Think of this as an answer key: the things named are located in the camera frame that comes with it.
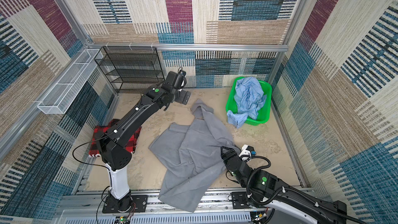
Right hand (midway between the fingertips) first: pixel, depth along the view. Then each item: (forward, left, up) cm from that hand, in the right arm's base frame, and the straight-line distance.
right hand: (220, 153), depth 76 cm
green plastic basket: (+30, -33, -12) cm, 46 cm away
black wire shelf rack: (+59, +56, +7) cm, 82 cm away
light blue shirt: (+38, -22, -3) cm, 44 cm away
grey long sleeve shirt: (+3, +14, -9) cm, 17 cm away
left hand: (+28, +20, +16) cm, 38 cm away
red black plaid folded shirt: (+19, +70, -8) cm, 74 cm away
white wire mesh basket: (+17, +73, +22) cm, 78 cm away
